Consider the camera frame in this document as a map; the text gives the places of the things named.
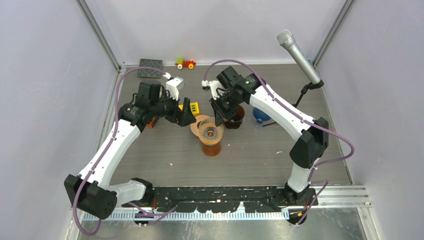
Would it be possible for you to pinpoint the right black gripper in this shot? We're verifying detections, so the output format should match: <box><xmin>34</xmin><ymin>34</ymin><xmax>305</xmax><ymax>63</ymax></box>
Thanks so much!
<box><xmin>209</xmin><ymin>90</ymin><xmax>242</xmax><ymax>127</ymax></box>

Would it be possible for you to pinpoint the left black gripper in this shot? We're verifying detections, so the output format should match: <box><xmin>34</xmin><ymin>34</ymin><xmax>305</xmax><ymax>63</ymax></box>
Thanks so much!
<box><xmin>151</xmin><ymin>90</ymin><xmax>196</xmax><ymax>127</ymax></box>

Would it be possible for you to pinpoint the clear glass dripper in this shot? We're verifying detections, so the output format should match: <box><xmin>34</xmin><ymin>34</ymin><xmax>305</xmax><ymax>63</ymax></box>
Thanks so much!
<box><xmin>198</xmin><ymin>117</ymin><xmax>224</xmax><ymax>141</ymax></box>

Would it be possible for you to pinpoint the wooden ring holder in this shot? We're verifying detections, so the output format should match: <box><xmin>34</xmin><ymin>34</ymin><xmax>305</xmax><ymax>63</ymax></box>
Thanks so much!
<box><xmin>199</xmin><ymin>130</ymin><xmax>223</xmax><ymax>146</ymax></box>

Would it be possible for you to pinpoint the coffee filter box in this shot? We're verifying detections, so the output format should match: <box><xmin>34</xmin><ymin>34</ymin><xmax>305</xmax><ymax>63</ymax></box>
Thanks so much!
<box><xmin>146</xmin><ymin>117</ymin><xmax>159</xmax><ymax>128</ymax></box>

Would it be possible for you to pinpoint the amber glass carafe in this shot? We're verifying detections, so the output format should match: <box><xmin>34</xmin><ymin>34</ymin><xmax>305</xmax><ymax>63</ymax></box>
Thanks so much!
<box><xmin>201</xmin><ymin>143</ymin><xmax>222</xmax><ymax>157</ymax></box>

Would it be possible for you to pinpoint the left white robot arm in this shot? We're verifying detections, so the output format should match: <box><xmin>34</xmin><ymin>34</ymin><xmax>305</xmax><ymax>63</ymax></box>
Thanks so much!
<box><xmin>64</xmin><ymin>77</ymin><xmax>196</xmax><ymax>220</ymax></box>

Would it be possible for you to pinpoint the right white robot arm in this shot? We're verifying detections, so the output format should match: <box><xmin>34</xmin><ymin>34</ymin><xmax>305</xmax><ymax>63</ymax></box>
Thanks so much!
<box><xmin>201</xmin><ymin>66</ymin><xmax>329</xmax><ymax>205</ymax></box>

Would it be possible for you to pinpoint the brown glass dripper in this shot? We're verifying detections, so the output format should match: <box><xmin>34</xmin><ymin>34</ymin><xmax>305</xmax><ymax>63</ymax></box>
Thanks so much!
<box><xmin>224</xmin><ymin>105</ymin><xmax>245</xmax><ymax>130</ymax></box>

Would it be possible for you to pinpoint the blue dripper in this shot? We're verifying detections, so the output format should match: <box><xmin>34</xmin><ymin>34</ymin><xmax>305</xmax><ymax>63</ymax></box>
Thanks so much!
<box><xmin>252</xmin><ymin>107</ymin><xmax>271</xmax><ymax>124</ymax></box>

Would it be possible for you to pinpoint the yellow green window block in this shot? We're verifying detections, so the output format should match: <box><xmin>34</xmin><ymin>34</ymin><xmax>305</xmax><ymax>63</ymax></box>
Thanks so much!
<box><xmin>178</xmin><ymin>102</ymin><xmax>200</xmax><ymax>117</ymax></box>

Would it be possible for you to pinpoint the small toy train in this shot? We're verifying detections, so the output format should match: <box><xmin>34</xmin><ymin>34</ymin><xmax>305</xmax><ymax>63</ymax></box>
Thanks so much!
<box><xmin>175</xmin><ymin>58</ymin><xmax>196</xmax><ymax>70</ymax></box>

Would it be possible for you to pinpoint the dark grey baseplate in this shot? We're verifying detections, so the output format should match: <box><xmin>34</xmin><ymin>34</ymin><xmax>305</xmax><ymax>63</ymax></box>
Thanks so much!
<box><xmin>137</xmin><ymin>58</ymin><xmax>163</xmax><ymax>79</ymax></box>

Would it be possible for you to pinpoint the silver microphone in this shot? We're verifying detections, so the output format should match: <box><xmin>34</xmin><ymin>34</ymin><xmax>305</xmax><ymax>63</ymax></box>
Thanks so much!
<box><xmin>277</xmin><ymin>29</ymin><xmax>322</xmax><ymax>85</ymax></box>

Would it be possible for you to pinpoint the wooden ring on table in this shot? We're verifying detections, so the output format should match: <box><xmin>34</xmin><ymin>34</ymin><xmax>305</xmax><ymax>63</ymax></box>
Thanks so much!
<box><xmin>190</xmin><ymin>114</ymin><xmax>211</xmax><ymax>137</ymax></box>

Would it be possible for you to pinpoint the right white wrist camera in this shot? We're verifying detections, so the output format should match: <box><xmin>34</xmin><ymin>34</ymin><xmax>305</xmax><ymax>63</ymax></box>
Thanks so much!
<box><xmin>201</xmin><ymin>80</ymin><xmax>227</xmax><ymax>100</ymax></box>

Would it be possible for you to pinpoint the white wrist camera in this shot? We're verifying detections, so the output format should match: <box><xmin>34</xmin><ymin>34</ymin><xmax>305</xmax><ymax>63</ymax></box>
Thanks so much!
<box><xmin>201</xmin><ymin>80</ymin><xmax>227</xmax><ymax>100</ymax></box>
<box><xmin>165</xmin><ymin>77</ymin><xmax>185</xmax><ymax>101</ymax></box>

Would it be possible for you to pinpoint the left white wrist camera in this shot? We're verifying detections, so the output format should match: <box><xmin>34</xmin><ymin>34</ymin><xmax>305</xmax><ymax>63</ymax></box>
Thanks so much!
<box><xmin>165</xmin><ymin>77</ymin><xmax>185</xmax><ymax>101</ymax></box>

